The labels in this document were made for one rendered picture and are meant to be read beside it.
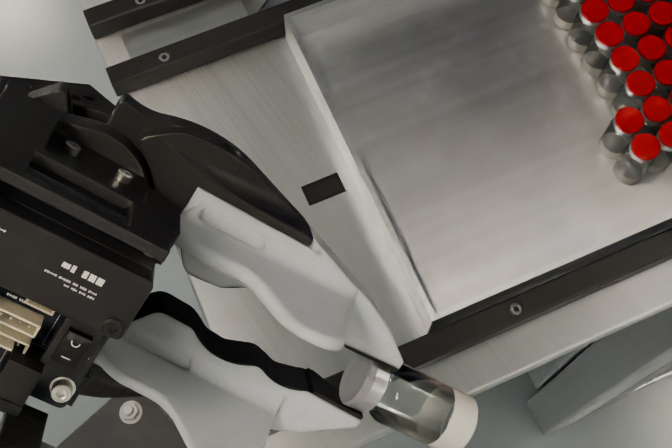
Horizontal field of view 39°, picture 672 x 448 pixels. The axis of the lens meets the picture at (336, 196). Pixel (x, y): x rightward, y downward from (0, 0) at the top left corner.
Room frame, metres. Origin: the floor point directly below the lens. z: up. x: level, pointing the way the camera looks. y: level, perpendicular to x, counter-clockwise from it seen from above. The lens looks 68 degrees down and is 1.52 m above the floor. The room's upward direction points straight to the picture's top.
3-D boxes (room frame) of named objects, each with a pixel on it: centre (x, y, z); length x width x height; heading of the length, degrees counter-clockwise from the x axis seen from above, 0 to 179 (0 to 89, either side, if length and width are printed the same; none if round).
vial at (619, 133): (0.30, -0.21, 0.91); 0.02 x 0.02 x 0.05
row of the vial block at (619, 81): (0.36, -0.21, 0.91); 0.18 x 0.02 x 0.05; 23
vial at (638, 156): (0.28, -0.22, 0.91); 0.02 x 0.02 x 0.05
